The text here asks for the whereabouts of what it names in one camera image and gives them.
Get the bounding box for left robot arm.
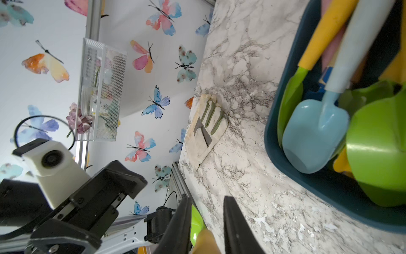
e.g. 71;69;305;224
1;161;172;254

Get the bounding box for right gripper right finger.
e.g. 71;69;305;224
223;196;265;254

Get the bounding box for blue shovel wooden handle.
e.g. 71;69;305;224
303;66;334;101

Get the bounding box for white green garden glove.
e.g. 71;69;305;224
184;94;228;170

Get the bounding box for yellow scoop shovel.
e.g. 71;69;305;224
379;43;406;85

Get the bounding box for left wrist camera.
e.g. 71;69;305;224
12;139;91;209

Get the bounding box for green leaf shovel yellow handle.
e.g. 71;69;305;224
338;80;395;118

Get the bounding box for green narrow shovel yellow handle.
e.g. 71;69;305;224
277;1;358;147

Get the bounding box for dark teal storage box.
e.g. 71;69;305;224
264;1;406;234

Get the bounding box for pink artificial flowers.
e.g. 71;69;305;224
66;103;94;137

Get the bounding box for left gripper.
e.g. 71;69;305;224
1;161;148;254

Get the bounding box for light blue plastic scoop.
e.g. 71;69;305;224
282;1;395;174

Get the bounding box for purple shovel pink handle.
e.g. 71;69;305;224
321;0;347;71

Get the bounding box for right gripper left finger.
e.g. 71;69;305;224
153;196;192;254

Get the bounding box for white wire mesh basket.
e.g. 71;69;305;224
74;38;127;141

